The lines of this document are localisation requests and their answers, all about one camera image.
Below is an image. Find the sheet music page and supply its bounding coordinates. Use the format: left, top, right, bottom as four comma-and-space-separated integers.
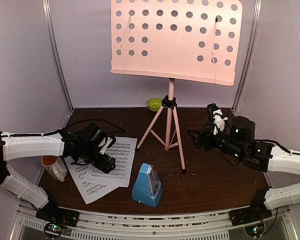
85, 136, 138, 188
64, 157, 125, 205

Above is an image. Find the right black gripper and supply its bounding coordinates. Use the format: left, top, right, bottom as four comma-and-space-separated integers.
187, 123, 244, 161

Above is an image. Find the pink music stand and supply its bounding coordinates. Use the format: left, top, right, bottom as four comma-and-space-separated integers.
109, 0, 244, 174

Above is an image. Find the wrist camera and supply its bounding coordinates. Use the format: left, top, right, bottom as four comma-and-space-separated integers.
207, 103, 228, 135
98, 135, 116, 155

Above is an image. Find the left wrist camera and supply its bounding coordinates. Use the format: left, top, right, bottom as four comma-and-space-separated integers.
98, 135, 116, 155

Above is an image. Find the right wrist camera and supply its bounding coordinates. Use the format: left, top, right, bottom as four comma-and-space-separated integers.
207, 103, 228, 135

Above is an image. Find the green bowl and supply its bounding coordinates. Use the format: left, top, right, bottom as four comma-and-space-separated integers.
146, 97, 162, 112

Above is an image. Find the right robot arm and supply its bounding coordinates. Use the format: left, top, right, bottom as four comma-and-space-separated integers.
187, 116, 300, 221

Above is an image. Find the patterned mug yellow inside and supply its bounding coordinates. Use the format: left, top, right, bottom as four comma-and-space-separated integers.
41, 156, 68, 183

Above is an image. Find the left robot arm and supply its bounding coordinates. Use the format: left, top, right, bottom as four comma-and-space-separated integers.
0, 122, 116, 222

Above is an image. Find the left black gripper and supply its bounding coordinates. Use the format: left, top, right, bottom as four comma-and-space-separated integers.
80, 145, 116, 174

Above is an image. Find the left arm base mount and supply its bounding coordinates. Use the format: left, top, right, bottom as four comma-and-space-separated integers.
35, 208, 80, 227

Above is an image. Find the blue metronome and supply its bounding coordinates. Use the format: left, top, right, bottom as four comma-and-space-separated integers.
132, 162, 162, 208

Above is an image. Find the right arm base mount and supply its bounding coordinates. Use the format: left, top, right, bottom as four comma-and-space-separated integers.
228, 207, 272, 227

